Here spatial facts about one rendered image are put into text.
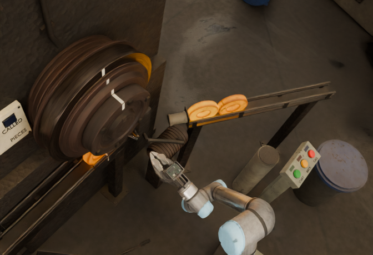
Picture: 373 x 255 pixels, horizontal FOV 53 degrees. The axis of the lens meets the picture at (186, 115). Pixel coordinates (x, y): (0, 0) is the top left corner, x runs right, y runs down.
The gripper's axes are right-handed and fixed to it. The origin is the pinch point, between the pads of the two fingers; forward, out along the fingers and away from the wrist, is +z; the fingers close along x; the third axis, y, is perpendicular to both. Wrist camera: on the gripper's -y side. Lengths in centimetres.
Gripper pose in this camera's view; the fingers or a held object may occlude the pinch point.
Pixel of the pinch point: (151, 154)
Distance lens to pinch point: 164.8
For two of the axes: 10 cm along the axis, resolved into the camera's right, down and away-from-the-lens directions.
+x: -6.3, 6.1, -4.8
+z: -6.7, -7.4, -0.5
